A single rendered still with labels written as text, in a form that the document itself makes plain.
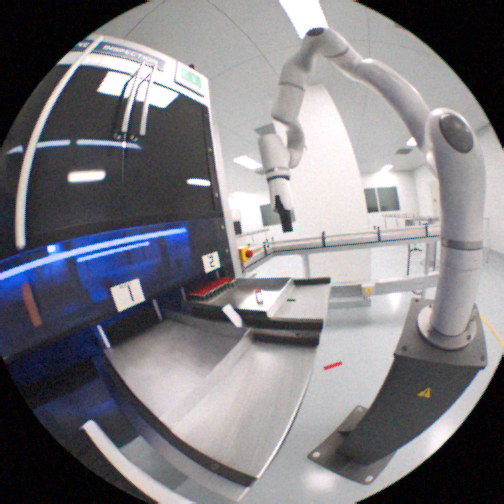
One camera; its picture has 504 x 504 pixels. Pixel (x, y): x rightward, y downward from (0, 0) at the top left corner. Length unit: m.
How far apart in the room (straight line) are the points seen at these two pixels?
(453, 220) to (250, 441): 0.44
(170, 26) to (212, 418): 2.12
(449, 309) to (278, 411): 0.35
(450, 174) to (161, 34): 1.98
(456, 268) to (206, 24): 2.03
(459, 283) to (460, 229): 0.09
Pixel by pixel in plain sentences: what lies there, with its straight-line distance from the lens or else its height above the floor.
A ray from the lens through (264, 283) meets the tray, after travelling 0.71.
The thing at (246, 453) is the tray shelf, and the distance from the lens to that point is 0.25.
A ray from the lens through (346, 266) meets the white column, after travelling 2.06.
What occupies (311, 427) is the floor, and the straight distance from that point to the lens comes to 1.20.
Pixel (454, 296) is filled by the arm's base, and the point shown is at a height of 0.96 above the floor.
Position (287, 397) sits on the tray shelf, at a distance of 0.28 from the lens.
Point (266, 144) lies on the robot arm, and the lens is 0.59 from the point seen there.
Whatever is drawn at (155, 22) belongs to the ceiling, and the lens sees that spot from 1.92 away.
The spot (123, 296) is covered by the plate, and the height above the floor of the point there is 1.02.
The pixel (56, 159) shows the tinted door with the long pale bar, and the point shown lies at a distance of 0.52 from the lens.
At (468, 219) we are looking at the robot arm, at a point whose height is 1.10.
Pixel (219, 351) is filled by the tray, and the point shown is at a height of 0.88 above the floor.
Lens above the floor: 1.12
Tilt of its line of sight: 8 degrees down
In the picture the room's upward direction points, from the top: 10 degrees counter-clockwise
